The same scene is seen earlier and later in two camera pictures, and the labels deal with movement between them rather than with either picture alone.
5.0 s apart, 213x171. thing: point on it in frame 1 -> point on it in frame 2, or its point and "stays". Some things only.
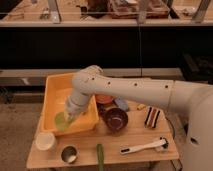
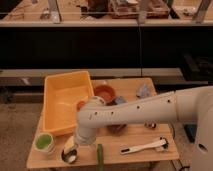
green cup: (61, 121) -> (44, 142)
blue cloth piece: (121, 103) stays
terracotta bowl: (103, 98) stays
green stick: (100, 157) stays
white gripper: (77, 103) -> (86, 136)
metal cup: (69, 154) stays
